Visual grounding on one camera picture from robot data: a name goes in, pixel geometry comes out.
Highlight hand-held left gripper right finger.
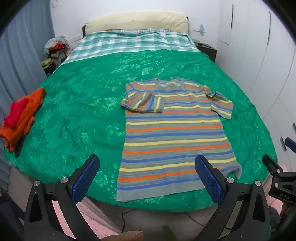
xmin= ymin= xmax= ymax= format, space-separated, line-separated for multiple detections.
xmin=194 ymin=155 xmax=271 ymax=241

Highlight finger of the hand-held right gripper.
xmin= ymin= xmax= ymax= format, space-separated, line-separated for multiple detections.
xmin=285 ymin=137 xmax=296 ymax=154
xmin=262 ymin=154 xmax=284 ymax=177

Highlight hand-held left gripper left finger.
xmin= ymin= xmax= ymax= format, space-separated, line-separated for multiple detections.
xmin=24 ymin=154 xmax=101 ymax=241

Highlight striped knit t-shirt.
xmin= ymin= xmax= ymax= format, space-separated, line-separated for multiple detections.
xmin=116 ymin=77 xmax=243 ymax=202

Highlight pile of mixed clothes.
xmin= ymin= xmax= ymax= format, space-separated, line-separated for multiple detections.
xmin=41 ymin=35 xmax=71 ymax=77

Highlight person's pink dotted pyjamas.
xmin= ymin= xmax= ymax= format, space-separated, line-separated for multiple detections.
xmin=50 ymin=176 xmax=296 ymax=240

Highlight yellow-green floor mat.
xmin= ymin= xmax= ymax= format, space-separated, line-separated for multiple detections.
xmin=161 ymin=226 xmax=173 ymax=241

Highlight beige slipper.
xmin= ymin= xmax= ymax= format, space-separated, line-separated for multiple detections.
xmin=102 ymin=229 xmax=144 ymax=241

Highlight green velvet blanket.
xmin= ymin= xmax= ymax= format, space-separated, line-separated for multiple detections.
xmin=4 ymin=50 xmax=278 ymax=212

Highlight white wardrobe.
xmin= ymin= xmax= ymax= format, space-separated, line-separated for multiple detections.
xmin=216 ymin=0 xmax=296 ymax=172

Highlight orange garment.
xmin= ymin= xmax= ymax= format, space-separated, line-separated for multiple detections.
xmin=0 ymin=87 xmax=46 ymax=152

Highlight red garment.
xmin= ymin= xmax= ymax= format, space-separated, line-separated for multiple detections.
xmin=3 ymin=98 xmax=29 ymax=128

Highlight dark nightstand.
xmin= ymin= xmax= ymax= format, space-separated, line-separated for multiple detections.
xmin=193 ymin=39 xmax=218 ymax=63

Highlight green checked bed sheet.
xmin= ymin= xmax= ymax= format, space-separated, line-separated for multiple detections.
xmin=61 ymin=28 xmax=200 ymax=64

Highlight grey-blue curtain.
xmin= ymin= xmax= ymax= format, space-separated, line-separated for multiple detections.
xmin=0 ymin=9 xmax=56 ymax=112

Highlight cream padded headboard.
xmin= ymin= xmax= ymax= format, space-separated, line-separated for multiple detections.
xmin=82 ymin=12 xmax=189 ymax=37

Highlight black floor cable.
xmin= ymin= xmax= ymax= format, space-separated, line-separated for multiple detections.
xmin=120 ymin=207 xmax=232 ymax=233

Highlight white wall socket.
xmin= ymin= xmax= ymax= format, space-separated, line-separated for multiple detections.
xmin=193 ymin=23 xmax=206 ymax=35

